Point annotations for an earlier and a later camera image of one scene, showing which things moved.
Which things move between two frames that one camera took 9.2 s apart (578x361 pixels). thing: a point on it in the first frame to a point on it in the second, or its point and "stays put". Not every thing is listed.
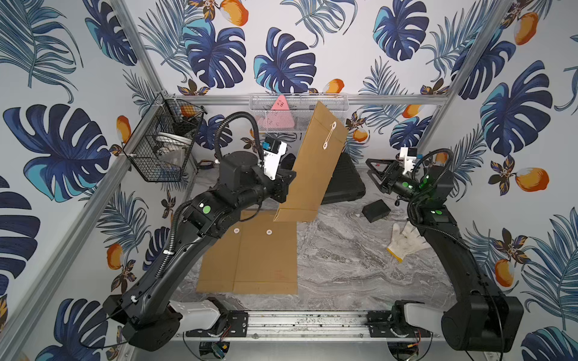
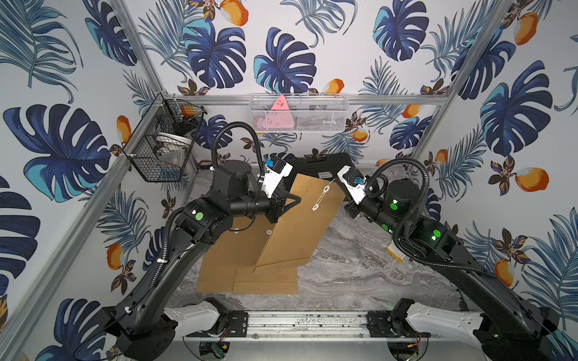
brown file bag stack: (314, 168) to (263, 257)
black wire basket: (158, 149) stays put
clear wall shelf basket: (293, 112) stays put
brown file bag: (266, 262) stays put
